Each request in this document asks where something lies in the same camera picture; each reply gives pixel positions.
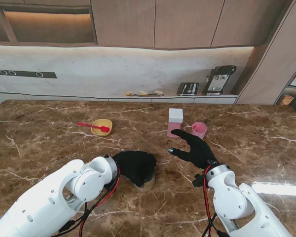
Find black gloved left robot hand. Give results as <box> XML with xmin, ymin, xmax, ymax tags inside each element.
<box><xmin>112</xmin><ymin>151</ymin><xmax>157</xmax><ymax>188</ymax></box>

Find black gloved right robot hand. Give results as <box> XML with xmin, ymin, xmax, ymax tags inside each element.
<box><xmin>168</xmin><ymin>129</ymin><xmax>217</xmax><ymax>170</ymax></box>

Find clear jar of grain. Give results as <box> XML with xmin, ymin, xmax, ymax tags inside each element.
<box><xmin>134</xmin><ymin>172</ymin><xmax>156</xmax><ymax>190</ymax></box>

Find pink plastic measuring cup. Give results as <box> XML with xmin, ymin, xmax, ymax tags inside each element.
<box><xmin>190</xmin><ymin>121</ymin><xmax>208</xmax><ymax>141</ymax></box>

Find red plastic measuring spoon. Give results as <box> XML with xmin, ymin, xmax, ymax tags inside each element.
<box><xmin>77</xmin><ymin>122</ymin><xmax>111</xmax><ymax>131</ymax></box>

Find pink container with white lid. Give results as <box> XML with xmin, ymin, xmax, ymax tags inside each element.
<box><xmin>167</xmin><ymin>108</ymin><xmax>184</xmax><ymax>138</ymax></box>

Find yellow plastic bowl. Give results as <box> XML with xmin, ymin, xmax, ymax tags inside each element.
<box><xmin>91</xmin><ymin>119</ymin><xmax>113</xmax><ymax>137</ymax></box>

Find black silver toaster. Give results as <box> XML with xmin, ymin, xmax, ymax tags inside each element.
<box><xmin>176</xmin><ymin>82</ymin><xmax>199</xmax><ymax>96</ymax></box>

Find wooden cutting board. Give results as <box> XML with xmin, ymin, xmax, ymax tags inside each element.
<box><xmin>137</xmin><ymin>90</ymin><xmax>165</xmax><ymax>97</ymax></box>

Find black espresso machine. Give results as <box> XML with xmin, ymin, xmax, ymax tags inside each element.
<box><xmin>205</xmin><ymin>65</ymin><xmax>237</xmax><ymax>96</ymax></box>

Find round wooden ornament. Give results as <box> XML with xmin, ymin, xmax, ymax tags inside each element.
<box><xmin>280</xmin><ymin>95</ymin><xmax>295</xmax><ymax>107</ymax></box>

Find tall wooden cabinet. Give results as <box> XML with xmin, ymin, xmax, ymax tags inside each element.
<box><xmin>236</xmin><ymin>0</ymin><xmax>296</xmax><ymax>106</ymax></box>

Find lit open shelf niche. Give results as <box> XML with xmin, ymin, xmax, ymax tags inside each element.
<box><xmin>0</xmin><ymin>0</ymin><xmax>98</xmax><ymax>46</ymax></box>

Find red black left arm cable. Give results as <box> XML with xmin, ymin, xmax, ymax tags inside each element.
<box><xmin>58</xmin><ymin>167</ymin><xmax>121</xmax><ymax>237</ymax></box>

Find red black arm cable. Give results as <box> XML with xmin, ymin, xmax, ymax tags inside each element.
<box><xmin>58</xmin><ymin>167</ymin><xmax>121</xmax><ymax>237</ymax></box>
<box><xmin>202</xmin><ymin>165</ymin><xmax>227</xmax><ymax>237</ymax></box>

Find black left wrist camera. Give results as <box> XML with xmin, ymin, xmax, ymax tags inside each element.
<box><xmin>103</xmin><ymin>179</ymin><xmax>116</xmax><ymax>192</ymax></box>

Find red black right arm cable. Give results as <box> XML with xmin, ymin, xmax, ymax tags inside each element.
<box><xmin>202</xmin><ymin>165</ymin><xmax>227</xmax><ymax>237</ymax></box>

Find wooden wall cabinets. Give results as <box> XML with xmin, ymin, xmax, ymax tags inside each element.
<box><xmin>90</xmin><ymin>0</ymin><xmax>295</xmax><ymax>51</ymax></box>

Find black wall control panel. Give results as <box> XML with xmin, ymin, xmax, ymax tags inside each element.
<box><xmin>0</xmin><ymin>69</ymin><xmax>58</xmax><ymax>79</ymax></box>

